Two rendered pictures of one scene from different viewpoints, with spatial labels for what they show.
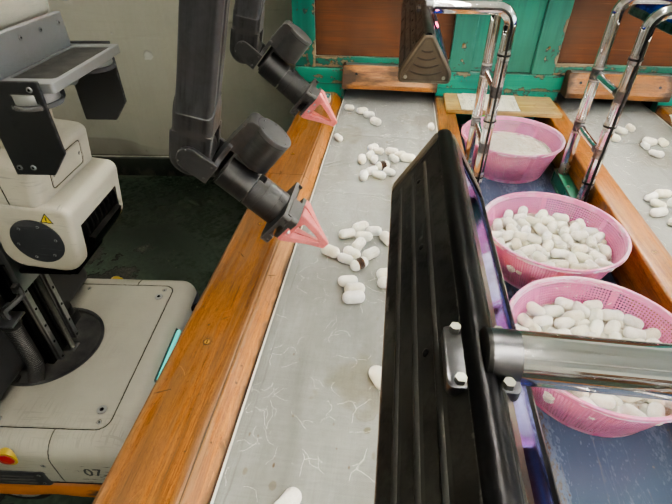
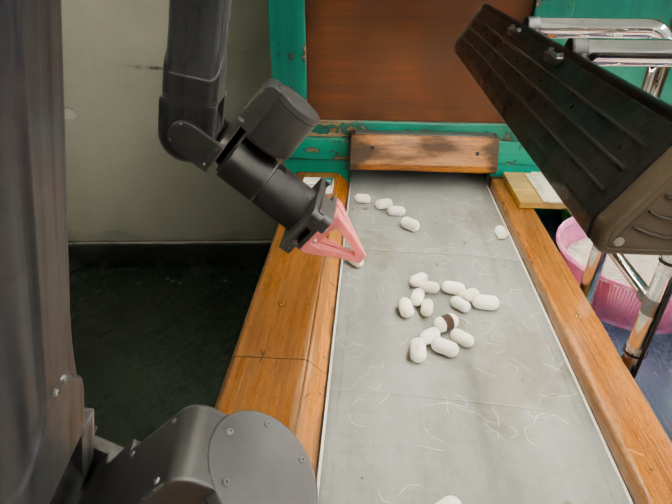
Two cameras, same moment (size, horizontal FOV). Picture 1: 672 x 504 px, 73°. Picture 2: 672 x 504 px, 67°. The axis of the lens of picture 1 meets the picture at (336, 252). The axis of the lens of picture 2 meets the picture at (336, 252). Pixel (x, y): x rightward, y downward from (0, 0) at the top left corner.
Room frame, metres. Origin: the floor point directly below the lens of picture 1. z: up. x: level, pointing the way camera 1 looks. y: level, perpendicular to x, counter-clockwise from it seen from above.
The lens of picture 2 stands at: (0.48, 0.07, 1.19)
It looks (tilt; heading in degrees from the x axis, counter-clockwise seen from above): 31 degrees down; 357
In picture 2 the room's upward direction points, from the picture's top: straight up
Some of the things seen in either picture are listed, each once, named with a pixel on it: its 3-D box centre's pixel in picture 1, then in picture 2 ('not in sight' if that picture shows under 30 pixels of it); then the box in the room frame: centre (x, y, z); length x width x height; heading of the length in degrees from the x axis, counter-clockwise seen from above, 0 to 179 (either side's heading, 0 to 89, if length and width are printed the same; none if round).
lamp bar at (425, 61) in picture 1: (421, 17); (534, 71); (1.02, -0.17, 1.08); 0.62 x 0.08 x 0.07; 173
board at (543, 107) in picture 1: (499, 105); (595, 191); (1.37, -0.50, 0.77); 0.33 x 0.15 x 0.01; 83
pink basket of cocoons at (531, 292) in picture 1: (591, 357); not in sight; (0.44, -0.38, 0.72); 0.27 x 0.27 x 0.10
